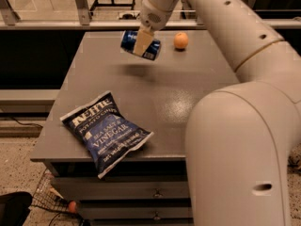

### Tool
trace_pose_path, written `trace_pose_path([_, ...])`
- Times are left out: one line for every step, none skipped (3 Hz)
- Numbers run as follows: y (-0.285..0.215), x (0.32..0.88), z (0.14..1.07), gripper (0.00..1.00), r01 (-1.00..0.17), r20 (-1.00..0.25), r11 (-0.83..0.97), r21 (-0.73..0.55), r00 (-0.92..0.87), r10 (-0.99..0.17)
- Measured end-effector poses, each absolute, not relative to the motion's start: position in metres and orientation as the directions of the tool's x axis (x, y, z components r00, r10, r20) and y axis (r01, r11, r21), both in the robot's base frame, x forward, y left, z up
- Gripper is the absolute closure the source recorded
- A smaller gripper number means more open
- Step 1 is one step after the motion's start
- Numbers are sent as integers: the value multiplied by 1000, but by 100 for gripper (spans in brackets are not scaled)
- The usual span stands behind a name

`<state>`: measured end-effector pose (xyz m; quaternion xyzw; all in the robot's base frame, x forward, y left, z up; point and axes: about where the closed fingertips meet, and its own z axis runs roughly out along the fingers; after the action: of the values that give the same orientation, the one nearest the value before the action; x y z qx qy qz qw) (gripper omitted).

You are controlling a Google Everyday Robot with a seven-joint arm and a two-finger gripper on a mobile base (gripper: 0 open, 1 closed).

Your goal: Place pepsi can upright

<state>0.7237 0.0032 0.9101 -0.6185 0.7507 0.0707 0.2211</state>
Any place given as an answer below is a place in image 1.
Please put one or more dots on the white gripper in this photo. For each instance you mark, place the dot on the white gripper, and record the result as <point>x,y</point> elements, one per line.
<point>151,17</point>

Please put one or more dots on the blue pepsi can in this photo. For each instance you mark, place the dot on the blue pepsi can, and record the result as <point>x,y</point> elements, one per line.
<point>128,42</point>

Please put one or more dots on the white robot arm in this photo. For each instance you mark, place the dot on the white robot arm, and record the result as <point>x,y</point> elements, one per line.
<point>238,139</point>

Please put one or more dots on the orange fruit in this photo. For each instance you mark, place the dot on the orange fruit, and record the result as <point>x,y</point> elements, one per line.
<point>180,40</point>

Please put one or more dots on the grey drawer cabinet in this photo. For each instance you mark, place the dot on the grey drawer cabinet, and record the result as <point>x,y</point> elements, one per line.
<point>156,95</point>

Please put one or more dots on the black floor stand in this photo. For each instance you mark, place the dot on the black floor stand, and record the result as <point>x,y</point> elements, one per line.
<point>111,4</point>

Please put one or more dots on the blue kettle chips bag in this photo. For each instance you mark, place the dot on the blue kettle chips bag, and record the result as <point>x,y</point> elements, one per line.
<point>106,134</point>

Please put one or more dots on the top grey drawer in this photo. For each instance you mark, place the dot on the top grey drawer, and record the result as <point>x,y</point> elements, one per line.
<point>121,188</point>

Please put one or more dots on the grey drawer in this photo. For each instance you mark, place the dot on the grey drawer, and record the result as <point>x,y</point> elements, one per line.
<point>135,210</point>
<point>121,188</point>

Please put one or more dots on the small orange ball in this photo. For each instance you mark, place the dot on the small orange ball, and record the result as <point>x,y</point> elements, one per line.
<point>72,206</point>

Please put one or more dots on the lower grey drawer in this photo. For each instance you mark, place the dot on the lower grey drawer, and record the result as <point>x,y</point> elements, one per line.
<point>135,210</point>

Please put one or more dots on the metal window rail frame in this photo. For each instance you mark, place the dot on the metal window rail frame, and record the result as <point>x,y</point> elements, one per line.
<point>75,14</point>

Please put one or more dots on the wire basket on floor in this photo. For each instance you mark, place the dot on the wire basket on floor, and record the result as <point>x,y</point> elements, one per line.
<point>46,197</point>

